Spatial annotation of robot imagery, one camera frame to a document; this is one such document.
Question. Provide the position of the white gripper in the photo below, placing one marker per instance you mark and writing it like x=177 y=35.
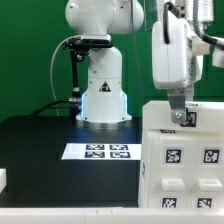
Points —
x=174 y=66

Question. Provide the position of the white cabinet body box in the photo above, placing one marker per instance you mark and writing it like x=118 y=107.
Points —
x=151 y=138

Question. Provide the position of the white cabinet top block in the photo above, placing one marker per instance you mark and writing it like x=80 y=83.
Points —
x=198 y=116

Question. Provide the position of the white door panel with tags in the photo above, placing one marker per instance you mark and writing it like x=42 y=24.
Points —
x=172 y=166

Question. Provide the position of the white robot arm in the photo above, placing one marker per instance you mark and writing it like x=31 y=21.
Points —
x=104 y=102

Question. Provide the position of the white tag sheet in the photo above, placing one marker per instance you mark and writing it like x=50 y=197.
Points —
x=81 y=151

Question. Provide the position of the black camera stand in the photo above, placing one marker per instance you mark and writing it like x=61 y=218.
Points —
x=76 y=66

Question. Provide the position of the white table border rail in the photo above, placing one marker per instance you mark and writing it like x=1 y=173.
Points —
x=111 y=216

